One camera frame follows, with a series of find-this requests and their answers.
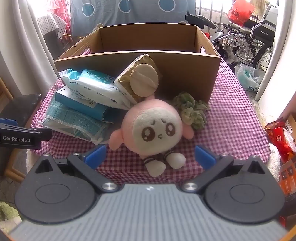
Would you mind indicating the blue bedsheet with circles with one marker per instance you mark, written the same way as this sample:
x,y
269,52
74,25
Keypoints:
x,y
138,11

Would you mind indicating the large cardboard box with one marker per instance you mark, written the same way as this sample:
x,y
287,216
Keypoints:
x,y
185,74

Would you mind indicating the green fabric scrunchie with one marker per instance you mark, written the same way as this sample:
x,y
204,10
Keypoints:
x,y
192,113

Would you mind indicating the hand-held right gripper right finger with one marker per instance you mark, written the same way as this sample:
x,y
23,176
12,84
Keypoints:
x,y
204,158

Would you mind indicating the metal window railing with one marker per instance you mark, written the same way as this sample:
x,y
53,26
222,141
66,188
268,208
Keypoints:
x,y
208,11

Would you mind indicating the green fuzzy cloth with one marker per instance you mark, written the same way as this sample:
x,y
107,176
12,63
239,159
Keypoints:
x,y
8,215

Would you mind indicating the red gift bag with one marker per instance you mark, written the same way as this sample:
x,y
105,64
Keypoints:
x,y
277,136

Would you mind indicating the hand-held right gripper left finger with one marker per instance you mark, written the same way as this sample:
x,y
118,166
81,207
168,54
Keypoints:
x,y
94,157

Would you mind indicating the white curtain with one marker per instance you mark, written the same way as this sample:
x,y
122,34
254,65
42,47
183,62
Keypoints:
x,y
282,46
23,46

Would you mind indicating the beige round powder puff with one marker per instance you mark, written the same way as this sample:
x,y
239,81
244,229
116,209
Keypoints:
x,y
143,81

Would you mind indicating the pink hanging garment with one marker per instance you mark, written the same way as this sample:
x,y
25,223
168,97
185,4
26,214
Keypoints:
x,y
61,14

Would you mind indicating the pink plush toy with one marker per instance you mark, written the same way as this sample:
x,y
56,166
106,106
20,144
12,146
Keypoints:
x,y
152,129

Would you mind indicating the blue tissue pack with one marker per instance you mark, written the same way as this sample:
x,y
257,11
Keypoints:
x,y
78,104

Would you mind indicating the wooden furniture frame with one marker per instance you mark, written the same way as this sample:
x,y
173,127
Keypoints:
x,y
13,172

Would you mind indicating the green white plastic bag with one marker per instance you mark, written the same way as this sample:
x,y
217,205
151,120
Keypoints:
x,y
249,78

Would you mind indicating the dark hanging cloth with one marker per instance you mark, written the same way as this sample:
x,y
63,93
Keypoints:
x,y
53,44

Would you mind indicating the white polka dot cloth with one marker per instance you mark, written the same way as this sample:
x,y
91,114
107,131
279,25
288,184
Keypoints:
x,y
49,24

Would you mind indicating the teal towel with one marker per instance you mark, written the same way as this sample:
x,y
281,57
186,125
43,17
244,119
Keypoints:
x,y
67,118

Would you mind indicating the orange printed appliance box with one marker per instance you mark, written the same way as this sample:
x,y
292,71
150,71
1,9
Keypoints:
x,y
288,180

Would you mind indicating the red plastic bag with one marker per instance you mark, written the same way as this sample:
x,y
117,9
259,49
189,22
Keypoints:
x,y
239,12

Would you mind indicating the white fluffy cloth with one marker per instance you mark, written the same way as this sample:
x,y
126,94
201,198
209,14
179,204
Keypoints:
x,y
275,162

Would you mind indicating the wheelchair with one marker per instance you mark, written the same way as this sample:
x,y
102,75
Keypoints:
x,y
249,30

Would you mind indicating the large white tissue pack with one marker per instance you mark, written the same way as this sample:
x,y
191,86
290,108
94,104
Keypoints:
x,y
99,90

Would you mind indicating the gold packet with round puff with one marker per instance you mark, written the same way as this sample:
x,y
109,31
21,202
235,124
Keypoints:
x,y
126,78

